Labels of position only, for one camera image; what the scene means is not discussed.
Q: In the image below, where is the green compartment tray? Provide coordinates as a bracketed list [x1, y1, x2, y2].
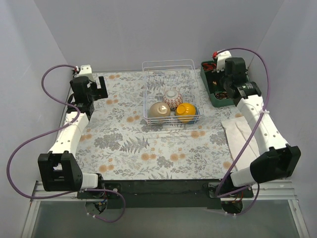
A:
[200, 60, 234, 108]

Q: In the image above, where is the dark blue bowl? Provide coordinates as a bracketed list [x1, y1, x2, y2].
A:
[188, 106, 200, 124]

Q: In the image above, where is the cream white bowl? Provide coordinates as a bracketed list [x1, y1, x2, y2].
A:
[148, 102, 171, 118]

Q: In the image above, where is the yellow bowl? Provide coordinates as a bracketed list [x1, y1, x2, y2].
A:
[175, 103, 196, 124]

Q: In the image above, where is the white wire dish rack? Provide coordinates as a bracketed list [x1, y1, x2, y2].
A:
[142, 59, 203, 125]

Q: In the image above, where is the red patterned bowl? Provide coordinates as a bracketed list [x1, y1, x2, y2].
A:
[163, 90, 183, 111]

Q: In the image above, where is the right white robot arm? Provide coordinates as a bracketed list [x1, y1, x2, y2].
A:
[215, 57, 301, 197]

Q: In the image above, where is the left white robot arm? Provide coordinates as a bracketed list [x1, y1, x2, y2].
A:
[38, 76, 108, 198]

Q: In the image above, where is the white cloth towel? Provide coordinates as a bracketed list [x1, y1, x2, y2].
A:
[221, 117, 260, 170]

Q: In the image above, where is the floral table mat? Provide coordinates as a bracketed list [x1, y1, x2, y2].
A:
[76, 72, 242, 180]

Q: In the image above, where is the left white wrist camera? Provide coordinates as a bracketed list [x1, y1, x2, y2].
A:
[75, 64, 95, 82]

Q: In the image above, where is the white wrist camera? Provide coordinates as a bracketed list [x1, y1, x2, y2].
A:
[75, 64, 95, 82]
[212, 51, 232, 73]

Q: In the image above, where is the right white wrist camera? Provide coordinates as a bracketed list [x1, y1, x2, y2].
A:
[212, 51, 232, 73]

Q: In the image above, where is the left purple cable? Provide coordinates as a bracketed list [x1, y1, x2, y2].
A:
[6, 64, 126, 223]

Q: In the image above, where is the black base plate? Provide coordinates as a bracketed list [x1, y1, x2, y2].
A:
[76, 177, 254, 210]

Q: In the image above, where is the aluminium frame rail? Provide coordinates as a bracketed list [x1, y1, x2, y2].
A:
[33, 179, 298, 201]

